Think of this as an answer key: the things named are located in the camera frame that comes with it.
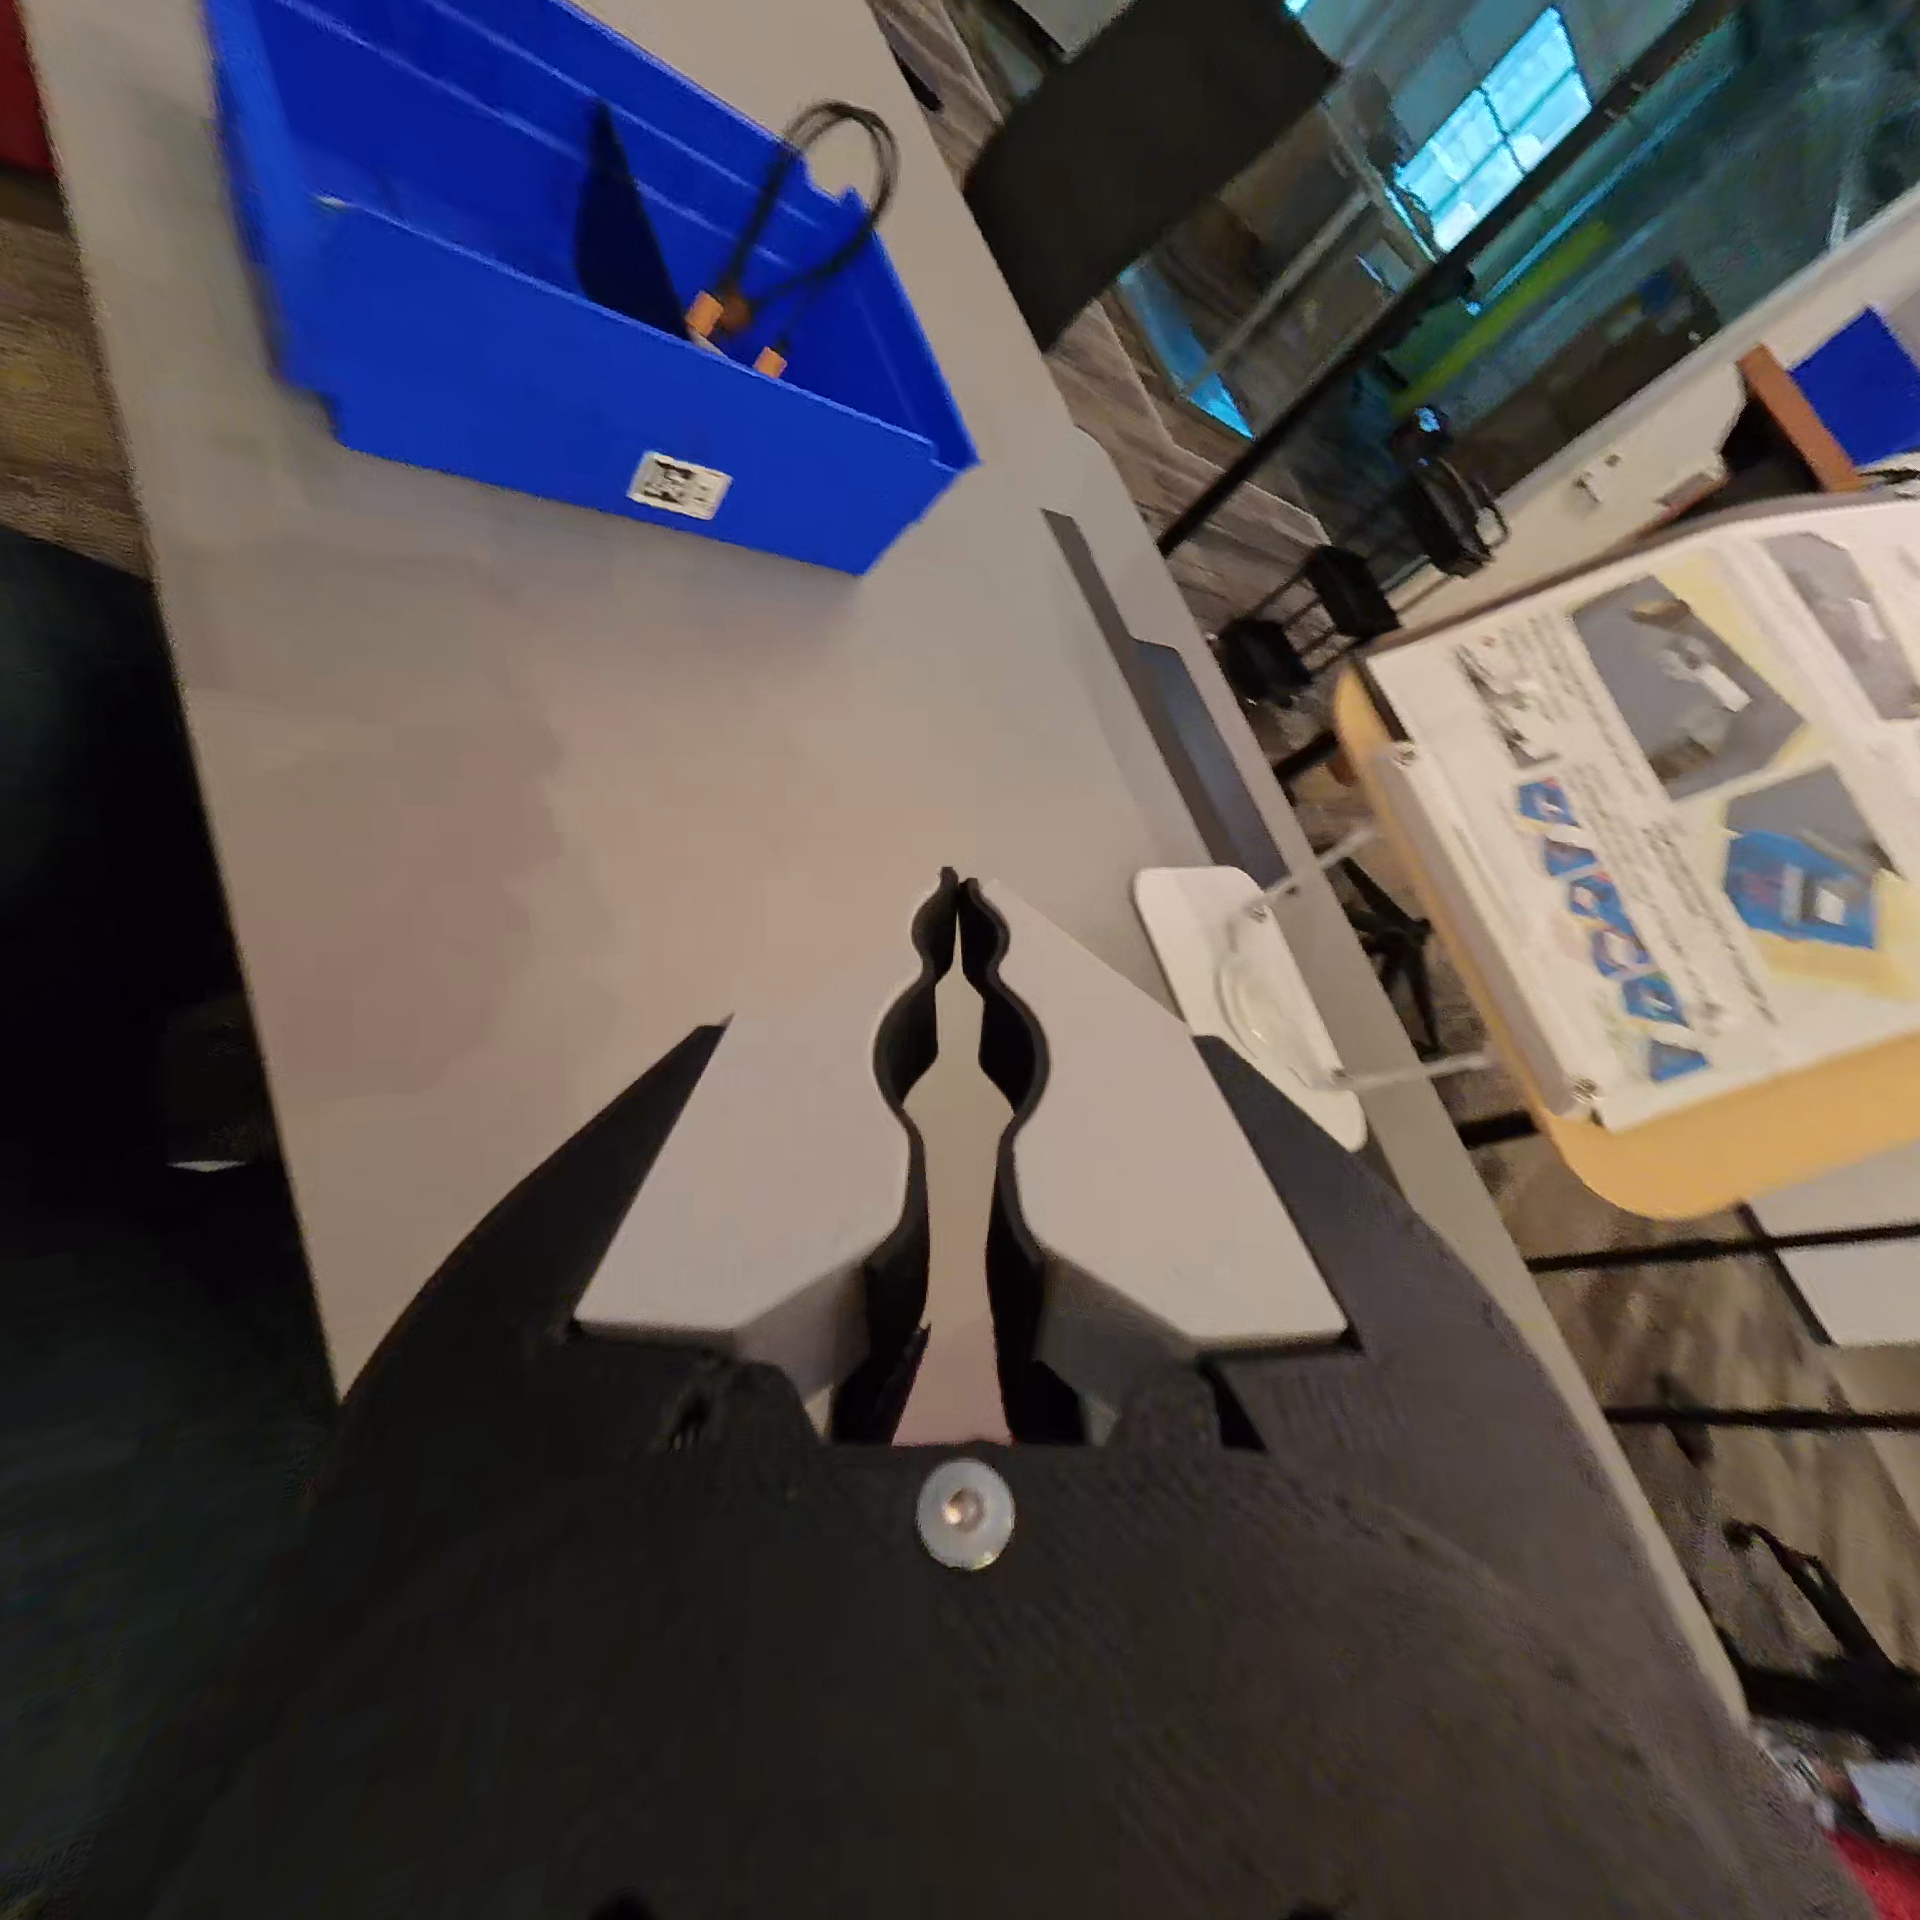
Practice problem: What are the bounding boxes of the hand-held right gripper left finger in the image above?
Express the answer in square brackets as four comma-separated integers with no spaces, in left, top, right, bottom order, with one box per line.
[572,877,956,1426]

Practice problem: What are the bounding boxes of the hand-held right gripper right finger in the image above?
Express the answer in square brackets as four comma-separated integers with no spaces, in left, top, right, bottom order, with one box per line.
[956,877,1354,1426]

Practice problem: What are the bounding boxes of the blue plastic bin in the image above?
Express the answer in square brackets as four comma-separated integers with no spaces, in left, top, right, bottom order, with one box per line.
[199,0,982,578]

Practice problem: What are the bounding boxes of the white stand base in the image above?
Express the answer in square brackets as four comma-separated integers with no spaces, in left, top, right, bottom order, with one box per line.
[1131,865,1369,1154]

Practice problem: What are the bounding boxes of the wooden display board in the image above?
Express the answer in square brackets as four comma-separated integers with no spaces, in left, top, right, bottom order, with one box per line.
[1330,481,1920,1223]

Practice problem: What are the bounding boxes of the black utility cart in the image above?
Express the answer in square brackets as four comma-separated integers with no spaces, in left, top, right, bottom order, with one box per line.
[1215,407,1511,715]

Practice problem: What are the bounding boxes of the printed instruction sheet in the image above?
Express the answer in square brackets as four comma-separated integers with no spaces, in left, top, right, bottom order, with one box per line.
[1366,497,1920,1127]

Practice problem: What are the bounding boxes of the person's dark trouser leg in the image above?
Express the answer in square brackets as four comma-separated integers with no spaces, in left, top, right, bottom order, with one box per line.
[0,527,332,1920]

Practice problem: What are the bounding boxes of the black light stand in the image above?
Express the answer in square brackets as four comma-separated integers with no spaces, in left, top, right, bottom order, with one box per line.
[1532,1217,1920,1743]

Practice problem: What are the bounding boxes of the black office chair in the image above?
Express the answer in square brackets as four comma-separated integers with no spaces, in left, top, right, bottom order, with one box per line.
[961,0,1347,356]

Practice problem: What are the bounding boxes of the blue sign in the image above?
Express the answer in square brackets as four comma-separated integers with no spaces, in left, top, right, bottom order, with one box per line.
[1794,306,1920,466]

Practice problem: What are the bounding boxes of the black metal post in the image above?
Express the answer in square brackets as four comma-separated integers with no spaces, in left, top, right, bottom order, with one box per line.
[1157,0,1757,562]

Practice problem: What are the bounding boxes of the wooden post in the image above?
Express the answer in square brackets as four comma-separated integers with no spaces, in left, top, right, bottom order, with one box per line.
[1725,345,1877,497]

